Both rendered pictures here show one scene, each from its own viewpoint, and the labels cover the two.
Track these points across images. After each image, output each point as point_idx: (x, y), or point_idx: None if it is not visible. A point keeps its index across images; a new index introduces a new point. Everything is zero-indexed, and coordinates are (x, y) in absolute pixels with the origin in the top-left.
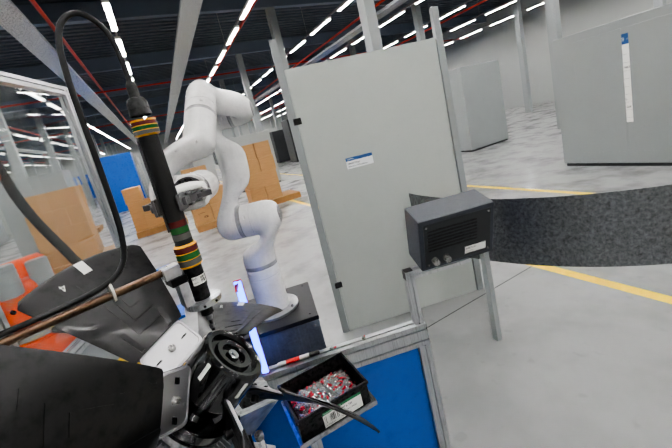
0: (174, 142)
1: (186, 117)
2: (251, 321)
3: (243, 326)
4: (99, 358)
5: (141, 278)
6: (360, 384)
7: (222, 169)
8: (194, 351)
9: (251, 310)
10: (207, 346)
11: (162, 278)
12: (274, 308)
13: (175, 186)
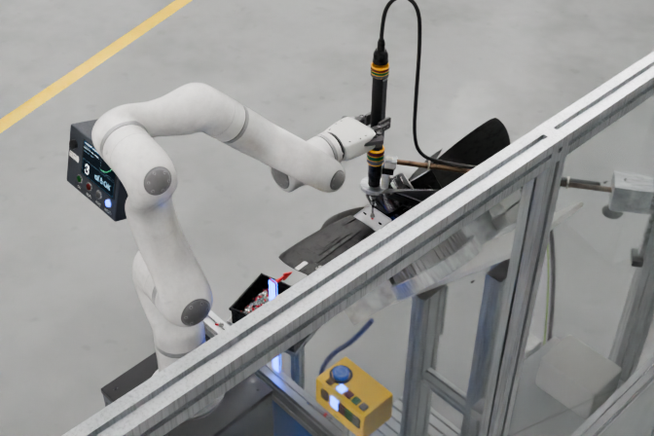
0: (294, 135)
1: (257, 118)
2: (330, 229)
3: (342, 224)
4: (455, 143)
5: (410, 161)
6: (267, 275)
7: (176, 222)
8: (401, 187)
9: (310, 246)
10: (399, 173)
11: (396, 166)
12: (286, 252)
13: (350, 132)
